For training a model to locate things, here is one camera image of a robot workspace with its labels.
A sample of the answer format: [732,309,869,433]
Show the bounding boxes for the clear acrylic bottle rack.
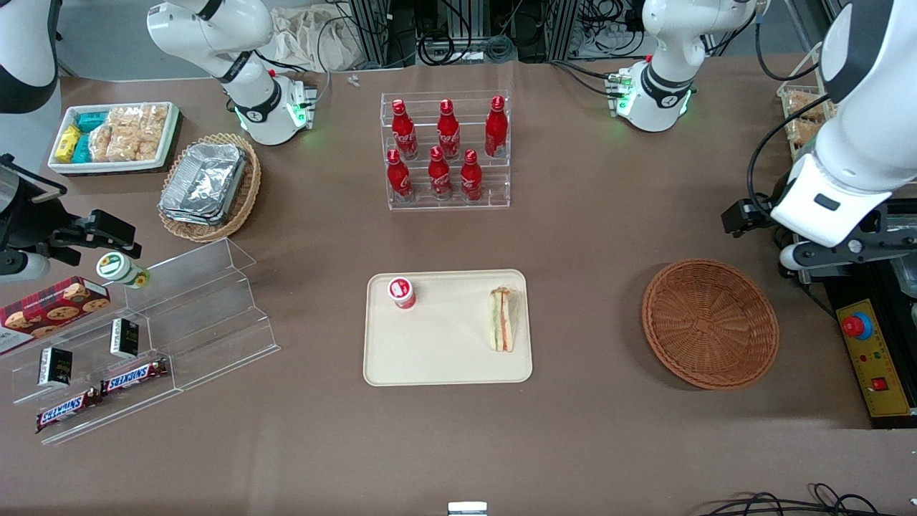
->
[380,90,512,211]

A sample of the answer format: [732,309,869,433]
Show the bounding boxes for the black base cable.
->
[550,60,625,98]

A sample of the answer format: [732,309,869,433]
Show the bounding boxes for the yellow snack packet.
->
[55,125,84,163]

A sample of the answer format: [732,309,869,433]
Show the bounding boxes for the white rectangular tray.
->
[48,102,180,175]

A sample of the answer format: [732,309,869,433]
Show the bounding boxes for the stacked foil trays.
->
[158,142,249,227]

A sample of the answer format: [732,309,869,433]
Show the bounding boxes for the thin grey base cable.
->
[254,49,332,110]

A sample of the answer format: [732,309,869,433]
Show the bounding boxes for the clear acrylic stepped shelf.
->
[122,238,281,392]
[0,287,181,446]

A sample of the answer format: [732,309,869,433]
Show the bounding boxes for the beige plastic tray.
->
[363,269,534,388]

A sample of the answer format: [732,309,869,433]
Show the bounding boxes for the white wire rack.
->
[777,42,840,167]

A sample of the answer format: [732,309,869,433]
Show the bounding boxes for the oval light wicker basket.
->
[158,133,262,244]

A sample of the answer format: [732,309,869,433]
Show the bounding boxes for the round brown wicker basket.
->
[641,259,780,391]

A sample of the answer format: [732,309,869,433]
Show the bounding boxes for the aluminium frame post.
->
[348,0,393,70]

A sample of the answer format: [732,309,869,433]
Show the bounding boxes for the red plaid cookie box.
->
[0,277,112,357]

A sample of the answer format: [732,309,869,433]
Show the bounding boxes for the black cable coil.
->
[418,27,474,67]

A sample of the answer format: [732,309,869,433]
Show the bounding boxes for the metal pan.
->
[888,257,917,299]

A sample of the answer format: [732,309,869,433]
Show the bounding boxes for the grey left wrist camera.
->
[779,236,917,274]

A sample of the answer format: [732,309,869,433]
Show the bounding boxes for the black and yellow control box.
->
[824,201,917,431]

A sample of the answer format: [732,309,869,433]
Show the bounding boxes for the snickers chocolate bar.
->
[36,389,102,434]
[100,358,171,397]

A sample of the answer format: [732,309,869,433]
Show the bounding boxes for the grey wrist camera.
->
[779,236,917,274]
[0,251,52,282]

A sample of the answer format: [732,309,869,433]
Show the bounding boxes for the beige cloth bag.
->
[271,6,360,73]

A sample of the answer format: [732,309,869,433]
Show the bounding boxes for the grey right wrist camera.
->
[0,251,52,282]

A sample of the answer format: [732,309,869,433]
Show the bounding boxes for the triangular sandwich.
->
[489,287,516,353]

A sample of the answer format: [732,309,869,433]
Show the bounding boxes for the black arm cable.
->
[754,0,825,82]
[746,93,840,216]

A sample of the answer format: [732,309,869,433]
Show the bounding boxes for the green and white cup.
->
[97,252,151,290]

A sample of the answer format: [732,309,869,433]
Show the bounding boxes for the red cola bottle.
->
[390,99,419,161]
[386,149,414,203]
[460,149,484,202]
[437,100,461,160]
[428,146,453,201]
[484,95,509,158]

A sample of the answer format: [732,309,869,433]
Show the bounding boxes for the rice cracker pack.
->
[786,91,826,120]
[107,107,142,163]
[138,105,170,161]
[89,125,117,163]
[787,118,823,145]

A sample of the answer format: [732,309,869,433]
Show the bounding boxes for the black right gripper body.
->
[0,154,69,253]

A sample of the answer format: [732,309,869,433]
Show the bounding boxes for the red cup with white lid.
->
[388,277,418,310]

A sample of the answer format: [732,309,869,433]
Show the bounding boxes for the black cable bundle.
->
[698,482,917,516]

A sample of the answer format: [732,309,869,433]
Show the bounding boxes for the small black box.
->
[37,347,74,388]
[110,319,140,360]

